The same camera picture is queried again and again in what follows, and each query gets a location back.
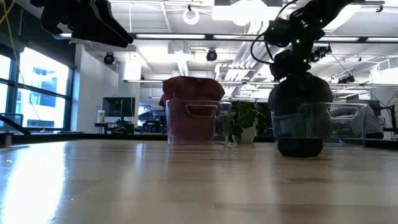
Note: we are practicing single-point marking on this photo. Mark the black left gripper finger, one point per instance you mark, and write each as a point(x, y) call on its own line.
point(99, 32)
point(113, 21)

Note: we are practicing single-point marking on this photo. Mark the maroon knit hat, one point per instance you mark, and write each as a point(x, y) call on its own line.
point(192, 88)

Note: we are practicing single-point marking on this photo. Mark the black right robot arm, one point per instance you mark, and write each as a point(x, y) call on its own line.
point(317, 15)

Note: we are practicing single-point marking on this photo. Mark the black rounded hat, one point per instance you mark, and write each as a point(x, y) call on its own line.
point(300, 148)

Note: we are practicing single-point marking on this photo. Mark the black ceiling spotlight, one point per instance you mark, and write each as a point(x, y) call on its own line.
point(211, 55)
point(109, 58)

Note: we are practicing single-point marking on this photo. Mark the small black ceiling fixture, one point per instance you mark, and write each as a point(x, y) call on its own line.
point(346, 80)

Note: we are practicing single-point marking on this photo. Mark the long LED light bar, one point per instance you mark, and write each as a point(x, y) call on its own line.
point(171, 36)

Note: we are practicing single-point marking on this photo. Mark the large window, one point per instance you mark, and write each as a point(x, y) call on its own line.
point(43, 71)

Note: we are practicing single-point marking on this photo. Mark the small clear plastic bin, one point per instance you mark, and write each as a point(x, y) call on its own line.
point(276, 124)

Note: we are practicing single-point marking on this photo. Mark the green leafy plant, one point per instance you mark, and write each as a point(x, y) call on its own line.
point(247, 115)

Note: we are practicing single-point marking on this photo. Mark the black computer monitor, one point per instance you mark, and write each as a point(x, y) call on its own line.
point(119, 105)

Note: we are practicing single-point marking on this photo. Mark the white plant pot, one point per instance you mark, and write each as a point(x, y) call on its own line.
point(248, 135)

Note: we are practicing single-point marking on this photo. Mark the large clear plastic bin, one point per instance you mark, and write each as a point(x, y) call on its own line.
point(348, 130)

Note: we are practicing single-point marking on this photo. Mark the black equipment stand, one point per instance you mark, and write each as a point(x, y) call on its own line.
point(393, 118)

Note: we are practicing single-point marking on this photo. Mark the black diagonal bar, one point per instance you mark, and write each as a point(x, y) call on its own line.
point(15, 125)

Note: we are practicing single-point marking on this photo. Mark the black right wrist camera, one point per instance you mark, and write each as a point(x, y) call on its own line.
point(278, 31)

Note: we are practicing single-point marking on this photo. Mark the black ceiling camera cluster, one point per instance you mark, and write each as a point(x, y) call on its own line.
point(323, 51)

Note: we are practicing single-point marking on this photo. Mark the black metal rack frame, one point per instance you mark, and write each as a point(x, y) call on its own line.
point(248, 82)

